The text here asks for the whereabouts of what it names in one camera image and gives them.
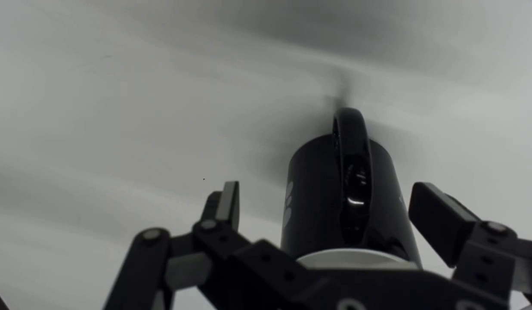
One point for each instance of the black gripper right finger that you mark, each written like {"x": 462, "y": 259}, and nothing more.
{"x": 439, "y": 221}

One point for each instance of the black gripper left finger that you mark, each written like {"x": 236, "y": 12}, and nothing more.
{"x": 231, "y": 204}

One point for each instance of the black mug white inside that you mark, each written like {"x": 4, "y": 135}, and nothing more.
{"x": 314, "y": 195}

